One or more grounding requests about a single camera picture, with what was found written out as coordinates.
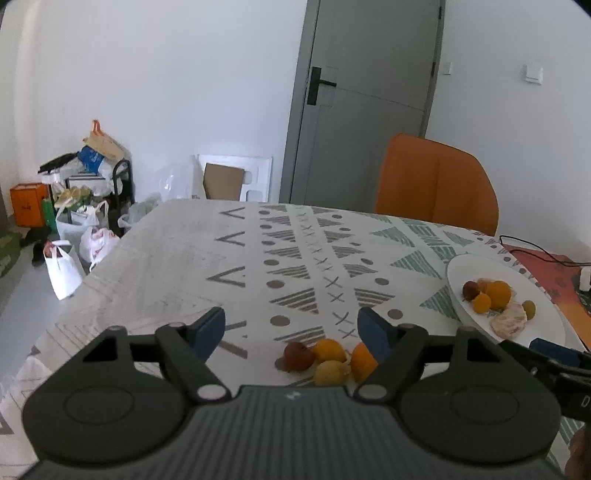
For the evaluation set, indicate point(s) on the brown cardboard piece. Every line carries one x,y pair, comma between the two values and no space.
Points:
224,181

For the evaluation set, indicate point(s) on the black metal rack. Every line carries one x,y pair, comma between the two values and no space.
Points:
123,184

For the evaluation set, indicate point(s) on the green plum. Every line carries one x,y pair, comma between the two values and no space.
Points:
529,309

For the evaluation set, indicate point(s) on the white plate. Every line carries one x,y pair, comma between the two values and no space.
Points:
547,323

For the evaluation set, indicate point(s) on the dark plum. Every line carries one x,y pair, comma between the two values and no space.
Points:
471,290
298,356

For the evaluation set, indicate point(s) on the white paper bag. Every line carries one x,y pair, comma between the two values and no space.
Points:
64,274

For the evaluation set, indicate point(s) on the orange box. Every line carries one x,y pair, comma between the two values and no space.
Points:
30,203

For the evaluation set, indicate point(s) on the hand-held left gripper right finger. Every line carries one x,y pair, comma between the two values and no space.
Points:
371,332

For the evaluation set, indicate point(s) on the white and red plastic bag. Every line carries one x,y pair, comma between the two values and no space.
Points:
97,242

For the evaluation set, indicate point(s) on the grey door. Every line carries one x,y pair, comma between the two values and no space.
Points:
360,115

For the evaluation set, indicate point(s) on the yellow-green plum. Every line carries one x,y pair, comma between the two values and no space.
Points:
330,373

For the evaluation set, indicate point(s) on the white light switch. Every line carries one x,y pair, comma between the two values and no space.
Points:
533,73

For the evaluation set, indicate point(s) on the white tote bag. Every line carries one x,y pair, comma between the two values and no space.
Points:
76,226

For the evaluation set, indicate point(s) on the blue bag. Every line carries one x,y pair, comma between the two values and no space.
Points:
92,159

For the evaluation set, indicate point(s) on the clear plastic bag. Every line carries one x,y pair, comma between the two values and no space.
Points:
173,182

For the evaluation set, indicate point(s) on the white foam board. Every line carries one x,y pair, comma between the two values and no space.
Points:
258,177

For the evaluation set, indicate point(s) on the large orange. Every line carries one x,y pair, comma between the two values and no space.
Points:
498,294
362,361

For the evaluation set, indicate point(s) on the small orange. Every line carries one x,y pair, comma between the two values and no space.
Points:
329,350
482,303

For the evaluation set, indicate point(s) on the grey plastic bag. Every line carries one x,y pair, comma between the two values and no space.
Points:
138,212

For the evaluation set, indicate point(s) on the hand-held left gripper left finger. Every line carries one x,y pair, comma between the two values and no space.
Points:
210,330

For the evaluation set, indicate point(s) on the black slippers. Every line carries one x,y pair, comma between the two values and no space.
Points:
37,242

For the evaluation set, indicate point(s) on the brown paper bag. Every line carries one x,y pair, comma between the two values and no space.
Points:
104,143

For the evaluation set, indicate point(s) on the red mat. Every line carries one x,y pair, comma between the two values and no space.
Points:
554,281

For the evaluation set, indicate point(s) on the patterned tablecloth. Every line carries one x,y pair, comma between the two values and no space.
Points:
184,258

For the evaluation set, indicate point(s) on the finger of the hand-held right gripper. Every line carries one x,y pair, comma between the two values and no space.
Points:
554,349
526,357

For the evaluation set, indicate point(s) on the orange chair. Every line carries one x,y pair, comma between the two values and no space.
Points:
434,184

